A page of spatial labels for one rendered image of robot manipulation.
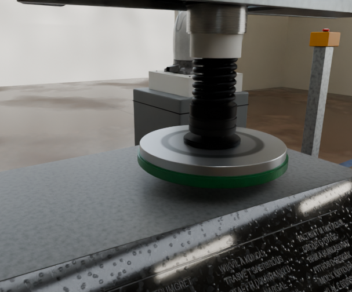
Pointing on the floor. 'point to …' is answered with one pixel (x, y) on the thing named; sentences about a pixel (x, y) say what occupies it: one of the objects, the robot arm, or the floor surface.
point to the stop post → (318, 89)
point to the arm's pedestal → (171, 110)
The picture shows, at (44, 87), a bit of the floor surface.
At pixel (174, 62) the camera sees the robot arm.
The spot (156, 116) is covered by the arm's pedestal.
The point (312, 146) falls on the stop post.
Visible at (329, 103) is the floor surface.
